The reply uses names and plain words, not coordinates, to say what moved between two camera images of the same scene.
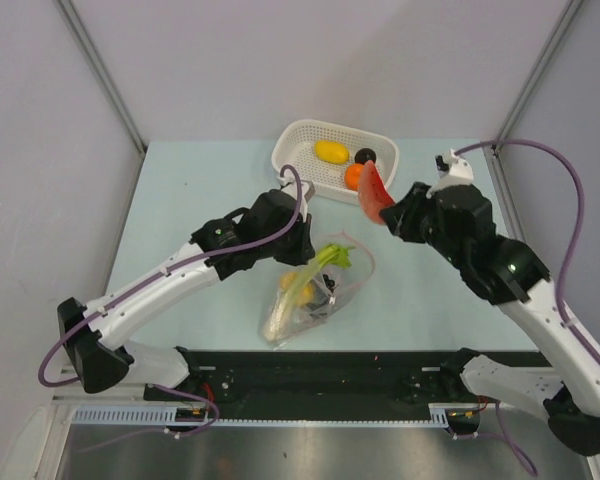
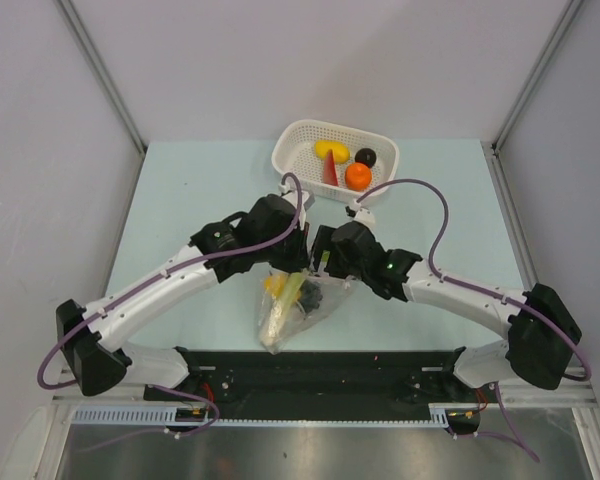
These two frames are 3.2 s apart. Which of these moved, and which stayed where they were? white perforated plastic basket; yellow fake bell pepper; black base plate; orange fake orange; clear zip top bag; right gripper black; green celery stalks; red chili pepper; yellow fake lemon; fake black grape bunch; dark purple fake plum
Moved: yellow fake bell pepper; fake black grape bunch; red chili pepper; right gripper black
Stayed: yellow fake lemon; white perforated plastic basket; black base plate; dark purple fake plum; green celery stalks; orange fake orange; clear zip top bag
